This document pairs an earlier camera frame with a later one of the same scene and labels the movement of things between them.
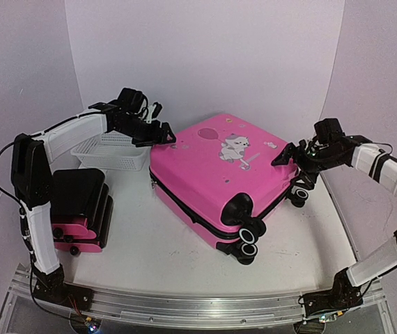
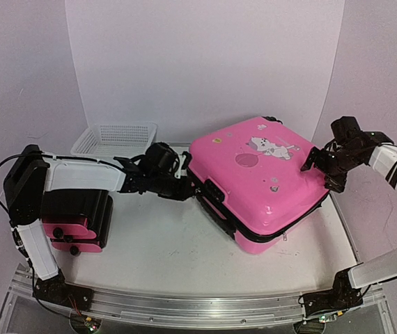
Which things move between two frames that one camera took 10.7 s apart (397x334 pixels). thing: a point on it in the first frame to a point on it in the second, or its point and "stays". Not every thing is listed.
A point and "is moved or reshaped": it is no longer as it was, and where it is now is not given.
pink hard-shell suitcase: (214, 156) is moved or reshaped
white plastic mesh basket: (111, 150) stays
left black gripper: (164, 138) to (182, 194)
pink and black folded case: (81, 210) stays
